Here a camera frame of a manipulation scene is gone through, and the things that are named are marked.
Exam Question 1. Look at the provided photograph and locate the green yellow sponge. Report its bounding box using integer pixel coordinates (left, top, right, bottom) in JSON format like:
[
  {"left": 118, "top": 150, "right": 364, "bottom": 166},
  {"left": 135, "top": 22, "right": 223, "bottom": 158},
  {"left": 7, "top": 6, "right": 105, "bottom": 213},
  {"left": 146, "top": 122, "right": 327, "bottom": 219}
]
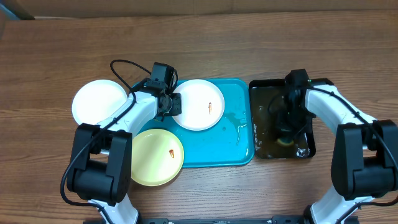
[{"left": 276, "top": 138, "right": 294, "bottom": 147}]

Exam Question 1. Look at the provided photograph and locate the pinkish white plate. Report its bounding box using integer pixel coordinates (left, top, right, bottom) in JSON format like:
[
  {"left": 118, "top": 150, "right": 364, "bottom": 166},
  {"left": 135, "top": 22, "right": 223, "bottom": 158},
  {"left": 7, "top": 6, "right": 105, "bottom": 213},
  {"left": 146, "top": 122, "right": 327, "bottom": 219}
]
[{"left": 172, "top": 79, "right": 225, "bottom": 131}]

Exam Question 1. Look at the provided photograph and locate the white plate with sauce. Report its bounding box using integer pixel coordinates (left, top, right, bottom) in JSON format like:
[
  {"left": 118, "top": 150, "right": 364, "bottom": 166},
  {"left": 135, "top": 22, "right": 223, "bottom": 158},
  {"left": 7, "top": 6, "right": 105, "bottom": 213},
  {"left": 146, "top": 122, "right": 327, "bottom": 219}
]
[{"left": 72, "top": 80, "right": 127, "bottom": 125}]

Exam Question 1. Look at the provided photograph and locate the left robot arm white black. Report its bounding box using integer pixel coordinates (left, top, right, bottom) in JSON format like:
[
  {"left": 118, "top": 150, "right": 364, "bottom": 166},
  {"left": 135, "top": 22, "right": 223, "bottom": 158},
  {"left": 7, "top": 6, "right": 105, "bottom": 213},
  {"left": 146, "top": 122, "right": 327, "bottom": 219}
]
[{"left": 60, "top": 78, "right": 180, "bottom": 223}]

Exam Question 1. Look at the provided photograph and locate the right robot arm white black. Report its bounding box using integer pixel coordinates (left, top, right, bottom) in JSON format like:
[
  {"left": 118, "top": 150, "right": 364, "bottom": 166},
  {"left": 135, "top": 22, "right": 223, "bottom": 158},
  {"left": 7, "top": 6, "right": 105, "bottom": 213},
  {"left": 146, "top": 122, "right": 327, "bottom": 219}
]
[{"left": 275, "top": 78, "right": 397, "bottom": 223}]

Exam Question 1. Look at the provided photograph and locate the black tray with water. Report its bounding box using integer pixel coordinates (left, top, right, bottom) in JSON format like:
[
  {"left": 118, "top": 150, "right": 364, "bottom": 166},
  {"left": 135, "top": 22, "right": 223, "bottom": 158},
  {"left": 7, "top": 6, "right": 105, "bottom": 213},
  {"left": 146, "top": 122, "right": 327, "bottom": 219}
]
[{"left": 249, "top": 79, "right": 316, "bottom": 159}]

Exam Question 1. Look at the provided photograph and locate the blue plastic tray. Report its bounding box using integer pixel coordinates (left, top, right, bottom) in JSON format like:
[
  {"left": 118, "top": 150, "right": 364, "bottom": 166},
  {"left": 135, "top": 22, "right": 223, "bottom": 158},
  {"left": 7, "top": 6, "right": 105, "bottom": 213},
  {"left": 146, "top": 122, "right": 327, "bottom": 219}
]
[{"left": 140, "top": 78, "right": 254, "bottom": 168}]

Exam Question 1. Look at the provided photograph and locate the yellow plate with sauce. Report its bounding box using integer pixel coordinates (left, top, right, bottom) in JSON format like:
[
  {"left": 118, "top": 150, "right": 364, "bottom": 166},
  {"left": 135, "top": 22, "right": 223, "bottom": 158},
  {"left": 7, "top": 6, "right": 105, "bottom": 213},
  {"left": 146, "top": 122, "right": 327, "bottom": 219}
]
[{"left": 131, "top": 129, "right": 184, "bottom": 187}]

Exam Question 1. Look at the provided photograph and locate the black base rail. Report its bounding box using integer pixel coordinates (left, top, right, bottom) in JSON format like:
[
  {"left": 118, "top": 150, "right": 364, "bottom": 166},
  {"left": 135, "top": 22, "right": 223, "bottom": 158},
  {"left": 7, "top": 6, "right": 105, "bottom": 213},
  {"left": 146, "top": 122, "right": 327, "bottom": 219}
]
[{"left": 138, "top": 215, "right": 310, "bottom": 224}]

